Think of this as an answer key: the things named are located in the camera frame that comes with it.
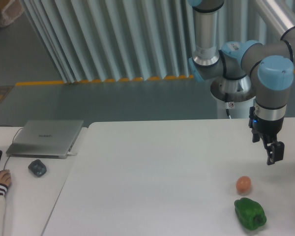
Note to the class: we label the white folding partition screen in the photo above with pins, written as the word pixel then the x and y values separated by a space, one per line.
pixel 116 39

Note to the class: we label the cardboard box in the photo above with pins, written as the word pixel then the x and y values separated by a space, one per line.
pixel 10 10

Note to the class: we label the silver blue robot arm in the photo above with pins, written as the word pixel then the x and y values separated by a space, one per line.
pixel 250 70

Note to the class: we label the green bell pepper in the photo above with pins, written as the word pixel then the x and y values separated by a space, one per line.
pixel 250 213

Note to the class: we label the silver closed laptop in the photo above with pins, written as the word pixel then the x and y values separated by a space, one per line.
pixel 45 138

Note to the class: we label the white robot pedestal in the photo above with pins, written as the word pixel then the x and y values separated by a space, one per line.
pixel 236 108

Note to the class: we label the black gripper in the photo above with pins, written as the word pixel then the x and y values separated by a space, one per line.
pixel 265 124

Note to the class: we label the person's hand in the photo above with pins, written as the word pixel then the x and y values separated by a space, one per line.
pixel 5 178

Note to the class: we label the brown egg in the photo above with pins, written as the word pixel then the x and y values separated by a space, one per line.
pixel 243 184

